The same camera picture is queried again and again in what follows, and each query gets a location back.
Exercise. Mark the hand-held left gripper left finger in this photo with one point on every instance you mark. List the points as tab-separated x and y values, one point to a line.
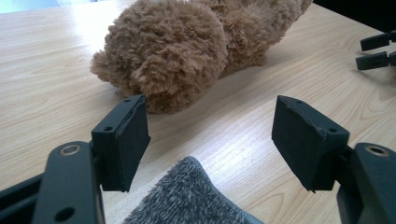
123	146

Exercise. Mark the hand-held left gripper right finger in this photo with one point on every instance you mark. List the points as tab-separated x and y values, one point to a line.
305	146

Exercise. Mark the brown plush teddy bear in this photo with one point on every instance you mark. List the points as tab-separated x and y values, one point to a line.
171	53

